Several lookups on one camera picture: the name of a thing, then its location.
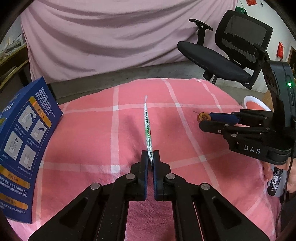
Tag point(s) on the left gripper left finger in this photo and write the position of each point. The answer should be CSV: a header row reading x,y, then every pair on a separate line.
x,y
100,211

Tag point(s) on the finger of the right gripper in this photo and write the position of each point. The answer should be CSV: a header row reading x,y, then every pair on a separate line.
x,y
235,135
247,117

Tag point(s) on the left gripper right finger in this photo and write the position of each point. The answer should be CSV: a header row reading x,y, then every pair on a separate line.
x,y
200,212

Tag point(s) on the green white wrapper strip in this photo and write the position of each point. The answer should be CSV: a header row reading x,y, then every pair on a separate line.
x,y
148,132

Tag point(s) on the red white trash basin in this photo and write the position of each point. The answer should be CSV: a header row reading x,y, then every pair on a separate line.
x,y
250,102

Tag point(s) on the person's right hand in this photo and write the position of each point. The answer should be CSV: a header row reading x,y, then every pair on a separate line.
x,y
268,174

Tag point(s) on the dried apple slice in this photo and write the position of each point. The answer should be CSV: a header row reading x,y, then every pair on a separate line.
x,y
203,117

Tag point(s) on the black office chair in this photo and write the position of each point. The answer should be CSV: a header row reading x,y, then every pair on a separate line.
x,y
242,38

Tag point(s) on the blue cardboard box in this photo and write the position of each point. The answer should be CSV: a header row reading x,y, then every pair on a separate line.
x,y
27,124

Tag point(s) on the pink hanging sheet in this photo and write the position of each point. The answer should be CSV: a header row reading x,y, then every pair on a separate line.
x,y
73,39

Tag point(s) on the wooden wall shelf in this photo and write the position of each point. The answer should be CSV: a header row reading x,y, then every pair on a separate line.
x,y
14,65

